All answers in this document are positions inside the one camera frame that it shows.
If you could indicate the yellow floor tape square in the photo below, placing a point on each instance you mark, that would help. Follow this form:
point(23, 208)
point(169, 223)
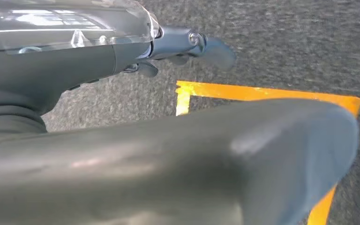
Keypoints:
point(260, 93)

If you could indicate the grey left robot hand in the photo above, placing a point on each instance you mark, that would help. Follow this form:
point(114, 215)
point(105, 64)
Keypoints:
point(167, 170)

